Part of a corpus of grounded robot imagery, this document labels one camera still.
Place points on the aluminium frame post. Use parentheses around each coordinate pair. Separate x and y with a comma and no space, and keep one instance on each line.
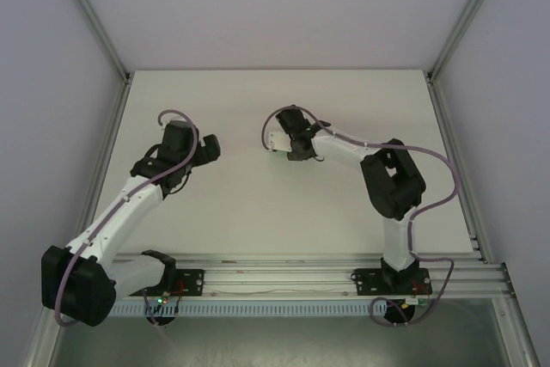
(92,19)
(468,14)

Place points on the grey metal sheet panel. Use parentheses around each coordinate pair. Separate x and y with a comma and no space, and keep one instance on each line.
(279,341)

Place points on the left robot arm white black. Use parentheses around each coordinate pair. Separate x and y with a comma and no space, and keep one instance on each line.
(120,221)

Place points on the small lit LED board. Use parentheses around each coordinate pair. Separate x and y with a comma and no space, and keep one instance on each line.
(162,299)

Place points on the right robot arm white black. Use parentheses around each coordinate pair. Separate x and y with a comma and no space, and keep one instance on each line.
(395,182)

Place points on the aluminium mounting rail beam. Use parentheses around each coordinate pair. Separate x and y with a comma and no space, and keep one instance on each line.
(279,274)

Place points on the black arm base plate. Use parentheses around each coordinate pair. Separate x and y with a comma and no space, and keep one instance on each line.
(365,282)
(193,281)

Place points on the aluminium table side rail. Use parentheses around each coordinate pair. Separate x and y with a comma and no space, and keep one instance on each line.
(451,148)
(103,160)

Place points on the small green yellow connector board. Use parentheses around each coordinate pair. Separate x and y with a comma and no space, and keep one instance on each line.
(414,301)

